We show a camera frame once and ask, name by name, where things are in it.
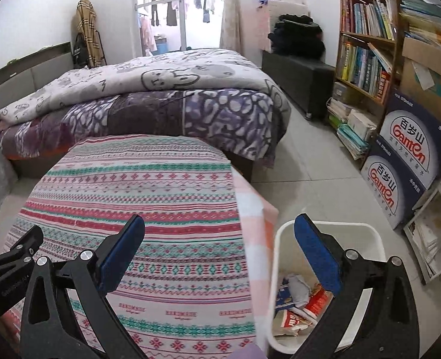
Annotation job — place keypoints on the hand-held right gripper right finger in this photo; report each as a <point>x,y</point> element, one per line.
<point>316,258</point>

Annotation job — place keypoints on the beige curtain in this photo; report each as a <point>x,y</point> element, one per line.
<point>230,15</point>

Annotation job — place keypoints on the blue bucket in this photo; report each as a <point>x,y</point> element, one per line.
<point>160,46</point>

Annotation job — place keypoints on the white foam box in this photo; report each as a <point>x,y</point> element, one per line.
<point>287,7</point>

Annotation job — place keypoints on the purple cloth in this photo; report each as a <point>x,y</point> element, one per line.
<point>252,353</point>

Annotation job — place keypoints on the dark cabinet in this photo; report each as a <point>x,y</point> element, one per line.
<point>299,78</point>

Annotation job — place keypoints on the red white paper packet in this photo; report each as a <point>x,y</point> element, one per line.
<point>293,321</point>

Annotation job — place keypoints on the blue snack box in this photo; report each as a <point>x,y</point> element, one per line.
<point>283,297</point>

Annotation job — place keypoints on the row of hanging clothes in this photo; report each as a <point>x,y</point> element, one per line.
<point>172,11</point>

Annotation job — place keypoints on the blue white cardboard box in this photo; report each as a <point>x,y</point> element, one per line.
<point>385,187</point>
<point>411,134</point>

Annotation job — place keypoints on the stack of lying books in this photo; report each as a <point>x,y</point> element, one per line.
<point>351,134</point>

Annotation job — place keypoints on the white magazine rack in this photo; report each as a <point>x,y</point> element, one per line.
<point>430,232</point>

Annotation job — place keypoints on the rows of shelved books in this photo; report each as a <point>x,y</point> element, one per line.
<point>362,63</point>

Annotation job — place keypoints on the pink checked cloth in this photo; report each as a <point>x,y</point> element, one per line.
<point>256,213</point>

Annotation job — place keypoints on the white plastic bin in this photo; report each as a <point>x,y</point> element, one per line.
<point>359,239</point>

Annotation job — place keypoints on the wooden bookshelf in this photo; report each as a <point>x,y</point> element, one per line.
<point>366,37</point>

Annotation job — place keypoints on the plaid coat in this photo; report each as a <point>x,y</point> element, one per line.
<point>87,26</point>

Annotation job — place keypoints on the light blue paper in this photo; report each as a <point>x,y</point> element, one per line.
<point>299,290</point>

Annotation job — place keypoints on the black clothes pile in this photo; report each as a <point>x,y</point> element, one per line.
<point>299,33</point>

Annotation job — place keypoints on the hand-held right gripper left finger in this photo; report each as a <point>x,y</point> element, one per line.
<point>121,250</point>

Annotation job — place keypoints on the purple patterned blanket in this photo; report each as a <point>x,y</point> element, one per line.
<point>220,119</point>

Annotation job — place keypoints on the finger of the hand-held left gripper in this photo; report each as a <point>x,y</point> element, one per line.
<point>18,246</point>

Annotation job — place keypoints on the black bag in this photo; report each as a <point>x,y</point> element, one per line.
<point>80,52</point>

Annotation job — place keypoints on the striped patterned tablecloth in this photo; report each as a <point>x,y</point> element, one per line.
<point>149,179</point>

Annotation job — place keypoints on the wrappers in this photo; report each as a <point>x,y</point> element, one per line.
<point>317,303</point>

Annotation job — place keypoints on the grey cartoon print quilt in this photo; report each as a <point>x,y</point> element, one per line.
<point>130,71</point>

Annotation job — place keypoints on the grey bed headboard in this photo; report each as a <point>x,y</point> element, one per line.
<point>37,71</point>

